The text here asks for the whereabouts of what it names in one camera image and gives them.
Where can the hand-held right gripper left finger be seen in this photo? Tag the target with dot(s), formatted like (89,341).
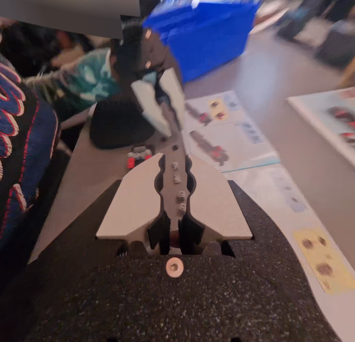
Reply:
(130,206)

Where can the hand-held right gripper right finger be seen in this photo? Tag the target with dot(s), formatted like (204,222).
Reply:
(219,206)

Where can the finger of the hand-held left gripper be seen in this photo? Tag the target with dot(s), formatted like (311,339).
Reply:
(152,106)
(174,92)

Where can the toy brick truck model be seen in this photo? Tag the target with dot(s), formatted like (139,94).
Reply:
(140,156)

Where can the blue plastic bin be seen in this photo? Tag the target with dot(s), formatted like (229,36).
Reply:
(210,37)

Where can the person's left forearm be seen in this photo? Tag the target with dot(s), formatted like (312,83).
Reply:
(91,75)

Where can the grey desk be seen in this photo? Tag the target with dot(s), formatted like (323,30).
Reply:
(91,181)

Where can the open instruction booklet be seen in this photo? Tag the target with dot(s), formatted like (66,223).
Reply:
(241,181)

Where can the black dimpled wrist pad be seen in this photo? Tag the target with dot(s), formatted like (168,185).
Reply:
(116,125)

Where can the closed instruction booklet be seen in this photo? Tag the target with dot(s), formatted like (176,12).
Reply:
(313,109)

